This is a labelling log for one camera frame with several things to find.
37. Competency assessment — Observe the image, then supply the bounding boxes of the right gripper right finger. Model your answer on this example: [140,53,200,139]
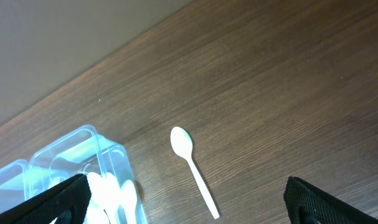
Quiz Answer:
[283,177,378,224]

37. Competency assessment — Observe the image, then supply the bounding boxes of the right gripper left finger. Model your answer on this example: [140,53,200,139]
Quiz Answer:
[0,174,92,224]

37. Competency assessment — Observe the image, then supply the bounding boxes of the right clear plastic container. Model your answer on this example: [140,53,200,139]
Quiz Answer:
[26,125,147,223]

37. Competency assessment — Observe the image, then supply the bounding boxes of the clear plastic container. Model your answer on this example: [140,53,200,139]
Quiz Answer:
[26,125,147,223]
[0,159,28,214]

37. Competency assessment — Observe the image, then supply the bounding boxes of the left clear plastic container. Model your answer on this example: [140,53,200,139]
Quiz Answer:
[0,159,28,214]

